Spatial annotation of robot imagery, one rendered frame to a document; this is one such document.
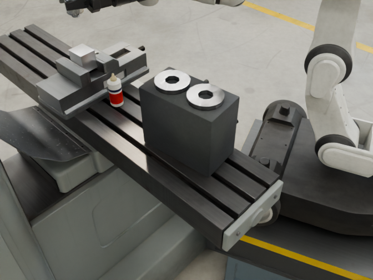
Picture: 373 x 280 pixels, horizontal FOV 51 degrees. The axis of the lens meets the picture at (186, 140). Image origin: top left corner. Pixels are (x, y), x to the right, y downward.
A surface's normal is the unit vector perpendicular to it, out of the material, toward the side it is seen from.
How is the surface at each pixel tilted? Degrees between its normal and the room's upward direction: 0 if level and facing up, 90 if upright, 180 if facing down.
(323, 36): 90
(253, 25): 0
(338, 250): 0
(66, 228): 90
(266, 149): 0
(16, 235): 88
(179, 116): 90
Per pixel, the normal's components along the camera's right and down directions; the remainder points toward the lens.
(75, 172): 0.72, 0.47
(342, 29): -0.39, 0.63
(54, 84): 0.00, -0.73
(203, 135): -0.61, 0.55
